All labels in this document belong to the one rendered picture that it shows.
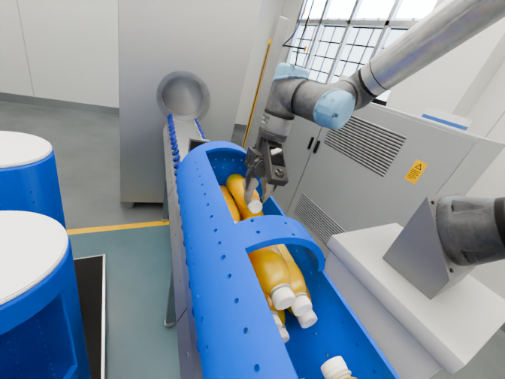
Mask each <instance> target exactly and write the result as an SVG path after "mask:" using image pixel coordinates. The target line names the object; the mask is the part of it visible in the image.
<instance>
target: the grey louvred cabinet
mask: <svg viewBox="0 0 505 379"><path fill-rule="evenodd" d="M278 143H280V142H278ZM280 144H282V147H283V155H284V159H285V164H286V171H287V175H288V179H289V182H288V183H287V184H286V185H285V186H277V188H276V189H275V190H274V192H272V194H271V195H272V197H273V198H274V200H275V201H276V203H277V204H278V205H279V206H280V208H281V210H282V211H283V213H284V214H285V215H286V216H287V217H290V218H292V219H294V220H297V221H298V222H299V223H300V224H301V225H302V226H303V227H304V228H305V229H306V230H307V231H308V233H309V234H310V236H311V237H312V238H313V240H314V241H315V242H316V243H317V244H318V246H319V247H320V249H321V250H322V252H323V254H324V257H325V261H326V259H327V257H328V255H329V253H330V252H331V250H330V249H329V248H328V247H327V246H326V245H327V243H328V241H329V239H330V237H331V236H332V235H336V234H340V233H344V232H352V231H356V230H360V229H368V228H372V227H376V226H384V225H388V224H392V223H397V224H398V225H400V226H402V227H403V228H404V227H405V225H406V224H407V223H408V221H409V220H410V218H411V217H412V216H413V215H414V213H415V212H416V210H417V209H418V208H419V206H420V205H421V203H422V202H423V201H424V200H425V198H426V197H427V196H437V195H445V194H453V193H458V194H459V195H460V196H465V195H466V194H467V193H468V191H469V190H470V189H471V187H472V186H473V185H474V184H475V183H476V182H477V181H478V179H479V178H480V177H481V176H482V174H483V173H484V172H485V170H486V169H487V168H488V167H489V166H490V164H492V162H493V161H494V160H495V158H496V157H497V156H498V155H499V153H500V152H501V151H502V149H504V148H505V144H503V143H500V142H498V141H493V140H491V139H488V138H484V137H482V136H479V135H475V134H472V133H469V132H463V131H459V130H457V129H453V128H450V127H447V126H443V125H440V124H438V123H434V122H431V121H428V120H424V119H422V118H421V117H418V116H416V115H413V114H408V113H406V112H403V111H399V110H397V109H394V108H390V107H387V106H383V105H378V104H376V103H373V102H371V103H369V104H368V105H367V106H365V107H364V108H361V109H358V110H355V111H353V112H352V115H351V117H350V118H349V120H348V122H347V123H345V124H344V126H343V127H342V128H340V129H337V130H333V129H329V128H327V127H321V126H319V125H317V124H316V123H314V122H311V121H309V120H306V119H304V118H302V117H299V116H297V115H295V118H294V121H293V124H292V127H291V129H290V132H289V135H287V138H286V141H285V142H283V143H280Z"/></svg>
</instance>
